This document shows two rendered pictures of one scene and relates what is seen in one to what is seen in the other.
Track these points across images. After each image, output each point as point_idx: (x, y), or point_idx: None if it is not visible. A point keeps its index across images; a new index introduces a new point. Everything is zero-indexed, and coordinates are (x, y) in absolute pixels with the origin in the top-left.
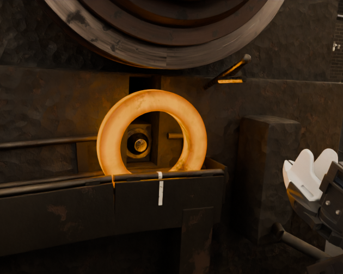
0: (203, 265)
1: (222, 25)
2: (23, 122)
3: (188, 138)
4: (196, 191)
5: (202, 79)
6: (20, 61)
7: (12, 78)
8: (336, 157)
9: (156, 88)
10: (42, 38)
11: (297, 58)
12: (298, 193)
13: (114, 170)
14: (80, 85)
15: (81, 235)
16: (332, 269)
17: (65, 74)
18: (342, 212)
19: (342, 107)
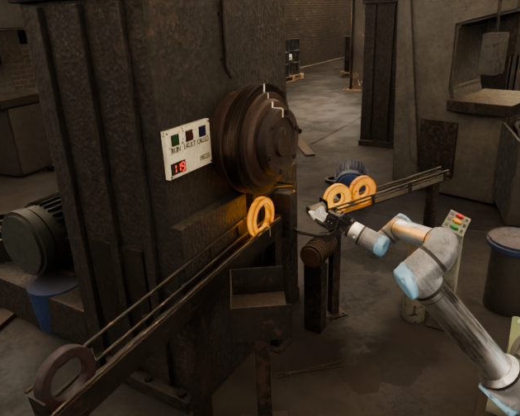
0: (280, 251)
1: None
2: (224, 224)
3: (269, 210)
4: (276, 227)
5: None
6: (212, 201)
7: (221, 210)
8: (323, 208)
9: (248, 193)
10: (216, 190)
11: None
12: (319, 220)
13: (256, 230)
14: (235, 204)
15: (256, 254)
16: (331, 236)
17: (232, 202)
18: (333, 223)
19: (296, 172)
